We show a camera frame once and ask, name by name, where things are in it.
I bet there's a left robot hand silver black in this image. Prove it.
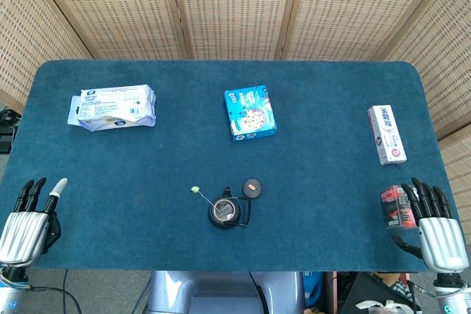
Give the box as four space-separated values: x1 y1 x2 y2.
0 176 69 268

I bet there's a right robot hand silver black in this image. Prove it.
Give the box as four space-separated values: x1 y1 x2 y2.
391 176 465 274

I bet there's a pyramid tea bag with string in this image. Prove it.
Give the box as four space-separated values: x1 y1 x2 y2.
190 185 233 220

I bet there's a black teapot lid copper knob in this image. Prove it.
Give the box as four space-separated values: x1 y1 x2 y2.
241 178 265 199

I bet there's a red black clear package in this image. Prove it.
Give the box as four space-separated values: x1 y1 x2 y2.
380 185 421 230

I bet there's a black electronic equipment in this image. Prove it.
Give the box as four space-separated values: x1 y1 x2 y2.
0 106 19 154

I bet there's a white pink toothpaste box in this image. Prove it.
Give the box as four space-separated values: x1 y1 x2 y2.
366 104 408 166

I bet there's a white wet wipes pack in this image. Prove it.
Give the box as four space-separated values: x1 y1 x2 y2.
66 84 157 132

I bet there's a silver blue robot torso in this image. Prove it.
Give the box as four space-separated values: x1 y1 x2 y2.
146 270 306 314

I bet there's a blue felt table cloth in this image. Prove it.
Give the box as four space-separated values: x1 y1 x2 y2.
0 59 465 274

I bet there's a blue cookie box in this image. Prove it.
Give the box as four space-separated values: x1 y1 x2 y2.
223 85 278 143

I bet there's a woven bamboo folding screen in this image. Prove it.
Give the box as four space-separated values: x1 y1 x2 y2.
0 0 471 208

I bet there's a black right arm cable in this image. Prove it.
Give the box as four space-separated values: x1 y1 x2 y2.
406 279 438 297

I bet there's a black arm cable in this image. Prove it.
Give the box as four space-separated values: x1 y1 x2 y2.
24 284 84 314
406 279 438 297

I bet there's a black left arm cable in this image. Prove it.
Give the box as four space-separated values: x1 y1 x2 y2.
24 284 84 314

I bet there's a black bag with white strap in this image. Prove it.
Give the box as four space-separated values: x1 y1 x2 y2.
338 272 422 314

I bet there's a black torso cable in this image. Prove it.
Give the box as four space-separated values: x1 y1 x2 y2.
248 271 268 314

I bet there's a black teapot with handle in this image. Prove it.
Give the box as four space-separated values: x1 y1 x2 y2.
208 186 253 230

